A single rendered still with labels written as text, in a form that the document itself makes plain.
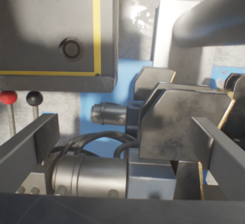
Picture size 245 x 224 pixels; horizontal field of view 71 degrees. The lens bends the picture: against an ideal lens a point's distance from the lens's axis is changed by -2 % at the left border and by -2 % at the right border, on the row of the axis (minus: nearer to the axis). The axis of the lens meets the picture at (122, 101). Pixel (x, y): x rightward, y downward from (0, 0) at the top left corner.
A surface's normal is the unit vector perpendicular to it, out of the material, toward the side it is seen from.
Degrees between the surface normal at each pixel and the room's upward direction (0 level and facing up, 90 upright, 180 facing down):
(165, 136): 0
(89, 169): 56
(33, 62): 0
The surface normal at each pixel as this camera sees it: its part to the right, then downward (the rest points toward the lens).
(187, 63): -0.03, 0.28
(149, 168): 0.07, -0.96
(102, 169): 0.04, -0.64
